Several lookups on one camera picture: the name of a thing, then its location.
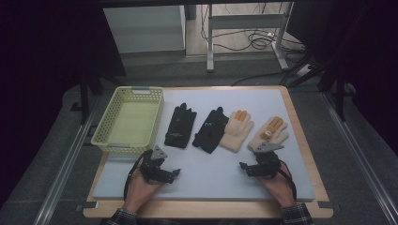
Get white power strip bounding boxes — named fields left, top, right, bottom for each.
left=296, top=63, right=313, bottom=78

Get long black floor cable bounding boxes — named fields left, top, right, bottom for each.
left=231, top=70, right=287, bottom=87

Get tangle of black floor cables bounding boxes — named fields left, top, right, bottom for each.
left=200, top=3, right=307, bottom=53

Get person's right hand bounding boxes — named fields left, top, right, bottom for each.
left=258, top=162, right=298, bottom=208

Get black metal stand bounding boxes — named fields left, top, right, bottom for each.
left=70, top=69, right=106, bottom=126
left=317, top=60, right=358, bottom=123

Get black glove with teal specks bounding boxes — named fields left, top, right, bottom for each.
left=191, top=106, right=230, bottom=155

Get grey cabinet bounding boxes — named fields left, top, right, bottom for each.
left=102, top=5, right=188, bottom=54

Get black glove with gold mark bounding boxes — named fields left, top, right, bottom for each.
left=163, top=102, right=198, bottom=149

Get aluminium rail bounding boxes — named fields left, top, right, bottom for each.
left=319, top=91, right=398, bottom=225
left=32, top=104, right=99, bottom=225

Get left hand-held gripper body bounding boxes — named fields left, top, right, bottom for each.
left=139, top=145, right=176, bottom=185

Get white metal stand frame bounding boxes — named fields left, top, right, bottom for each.
left=206, top=2, right=291, bottom=73

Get beige glove with orange fingers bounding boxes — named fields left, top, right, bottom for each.
left=219, top=109, right=255, bottom=154

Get yellow plastic basket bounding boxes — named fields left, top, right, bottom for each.
left=90, top=85, right=165, bottom=156

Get left hand-held gripper black cable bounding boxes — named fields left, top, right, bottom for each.
left=123, top=149, right=154, bottom=202

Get right hand-held gripper black cable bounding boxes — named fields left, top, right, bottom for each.
left=277, top=158, right=298, bottom=201

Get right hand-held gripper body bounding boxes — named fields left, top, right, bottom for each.
left=250, top=142, right=285, bottom=180

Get hand-held gripper black cable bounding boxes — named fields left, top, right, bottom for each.
left=277, top=158, right=298, bottom=201
left=123, top=149, right=154, bottom=202

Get person's left hand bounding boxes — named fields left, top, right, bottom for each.
left=123, top=168, right=164, bottom=214

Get wooden table board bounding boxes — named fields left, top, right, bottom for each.
left=83, top=85, right=334, bottom=219

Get beige glove with orange ring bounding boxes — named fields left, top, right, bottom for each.
left=247, top=115, right=290, bottom=152

